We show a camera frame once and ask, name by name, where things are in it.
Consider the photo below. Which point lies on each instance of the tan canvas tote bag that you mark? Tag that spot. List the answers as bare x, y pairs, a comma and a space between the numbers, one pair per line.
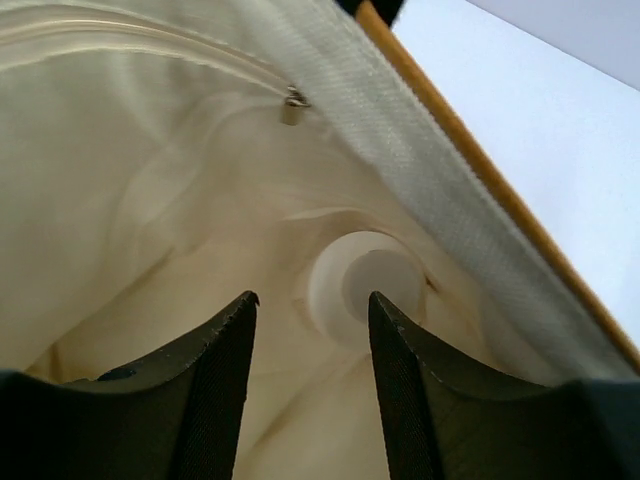
161, 158

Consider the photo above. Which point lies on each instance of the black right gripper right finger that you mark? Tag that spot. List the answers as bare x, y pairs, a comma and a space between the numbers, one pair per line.
446, 415

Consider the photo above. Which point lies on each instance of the beige bottle with beige cap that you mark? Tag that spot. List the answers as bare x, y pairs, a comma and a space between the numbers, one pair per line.
348, 271

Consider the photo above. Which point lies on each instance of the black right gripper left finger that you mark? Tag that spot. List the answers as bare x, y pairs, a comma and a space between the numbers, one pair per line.
174, 413

